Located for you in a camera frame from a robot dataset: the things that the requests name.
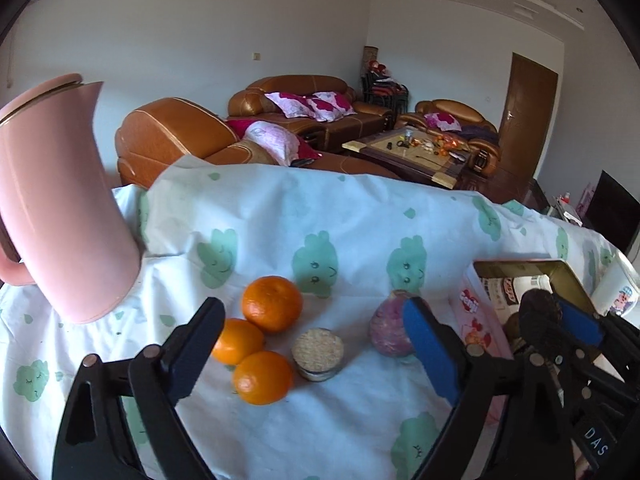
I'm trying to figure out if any black television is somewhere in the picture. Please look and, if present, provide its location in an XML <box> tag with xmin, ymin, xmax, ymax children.
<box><xmin>584</xmin><ymin>170</ymin><xmax>640</xmax><ymax>256</ymax></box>

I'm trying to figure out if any brown leather armchair, near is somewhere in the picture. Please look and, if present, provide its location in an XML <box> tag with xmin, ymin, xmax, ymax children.
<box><xmin>114</xmin><ymin>96</ymin><xmax>402</xmax><ymax>191</ymax></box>

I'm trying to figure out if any pink Genji tin box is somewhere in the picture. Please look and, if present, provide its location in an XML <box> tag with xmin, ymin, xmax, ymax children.
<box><xmin>449</xmin><ymin>259</ymin><xmax>596</xmax><ymax>359</ymax></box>

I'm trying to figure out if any brown leather three-seat sofa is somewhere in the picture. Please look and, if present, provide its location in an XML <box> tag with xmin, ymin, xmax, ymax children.
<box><xmin>228</xmin><ymin>75</ymin><xmax>392</xmax><ymax>153</ymax></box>

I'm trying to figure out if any pink floral cushion, left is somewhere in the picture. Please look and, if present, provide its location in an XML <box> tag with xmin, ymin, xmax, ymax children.
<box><xmin>265</xmin><ymin>91</ymin><xmax>317</xmax><ymax>120</ymax></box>

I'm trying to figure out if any light pink pillow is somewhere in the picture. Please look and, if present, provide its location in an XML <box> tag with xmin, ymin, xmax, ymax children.
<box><xmin>243</xmin><ymin>120</ymin><xmax>300</xmax><ymax>167</ymax></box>

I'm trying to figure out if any brown wooden door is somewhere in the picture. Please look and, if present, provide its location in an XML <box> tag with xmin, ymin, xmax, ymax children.
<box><xmin>499</xmin><ymin>53</ymin><xmax>559</xmax><ymax>179</ymax></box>

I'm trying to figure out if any brown leather armchair, far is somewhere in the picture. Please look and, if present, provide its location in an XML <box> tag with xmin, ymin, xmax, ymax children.
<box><xmin>395</xmin><ymin>99</ymin><xmax>501</xmax><ymax>178</ymax></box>

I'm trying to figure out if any brown leather armchair, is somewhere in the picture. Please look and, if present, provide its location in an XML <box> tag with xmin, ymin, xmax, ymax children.
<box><xmin>395</xmin><ymin>99</ymin><xmax>501</xmax><ymax>178</ymax></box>
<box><xmin>114</xmin><ymin>96</ymin><xmax>402</xmax><ymax>191</ymax></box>

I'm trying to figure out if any orange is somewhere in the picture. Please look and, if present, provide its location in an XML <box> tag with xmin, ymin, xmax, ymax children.
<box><xmin>212</xmin><ymin>318</ymin><xmax>265</xmax><ymax>366</ymax></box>
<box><xmin>231</xmin><ymin>351</ymin><xmax>294</xmax><ymax>405</ymax></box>
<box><xmin>241</xmin><ymin>275</ymin><xmax>304</xmax><ymax>334</ymax></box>

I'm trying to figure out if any pink floral cushion, right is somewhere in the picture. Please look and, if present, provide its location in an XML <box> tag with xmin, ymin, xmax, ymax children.
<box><xmin>306</xmin><ymin>91</ymin><xmax>356</xmax><ymax>122</ymax></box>

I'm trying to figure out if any wooden coffee table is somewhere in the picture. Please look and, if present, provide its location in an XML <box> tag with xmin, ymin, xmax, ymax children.
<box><xmin>342</xmin><ymin>127</ymin><xmax>472</xmax><ymax>190</ymax></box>

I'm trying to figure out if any pink floral cushion, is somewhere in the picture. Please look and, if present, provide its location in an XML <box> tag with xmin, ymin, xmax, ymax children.
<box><xmin>265</xmin><ymin>91</ymin><xmax>317</xmax><ymax>120</ymax></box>
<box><xmin>306</xmin><ymin>91</ymin><xmax>356</xmax><ymax>122</ymax></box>

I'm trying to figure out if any layered dessert cup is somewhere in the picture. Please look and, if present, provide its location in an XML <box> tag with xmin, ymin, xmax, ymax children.
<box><xmin>292</xmin><ymin>328</ymin><xmax>345</xmax><ymax>382</ymax></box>

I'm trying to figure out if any purple passion fruit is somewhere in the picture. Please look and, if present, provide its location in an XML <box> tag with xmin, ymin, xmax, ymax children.
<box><xmin>368</xmin><ymin>289</ymin><xmax>421</xmax><ymax>358</ymax></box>

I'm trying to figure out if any pink cushion on far armchair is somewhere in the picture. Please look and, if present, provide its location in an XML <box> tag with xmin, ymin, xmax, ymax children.
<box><xmin>424</xmin><ymin>112</ymin><xmax>462</xmax><ymax>132</ymax></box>

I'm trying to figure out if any white cloth with green prints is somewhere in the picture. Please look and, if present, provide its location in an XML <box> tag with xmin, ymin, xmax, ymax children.
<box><xmin>1</xmin><ymin>157</ymin><xmax>616</xmax><ymax>479</ymax></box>

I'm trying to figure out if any pink electric kettle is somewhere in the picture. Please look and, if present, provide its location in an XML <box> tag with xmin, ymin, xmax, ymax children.
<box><xmin>1</xmin><ymin>74</ymin><xmax>141</xmax><ymax>323</ymax></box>

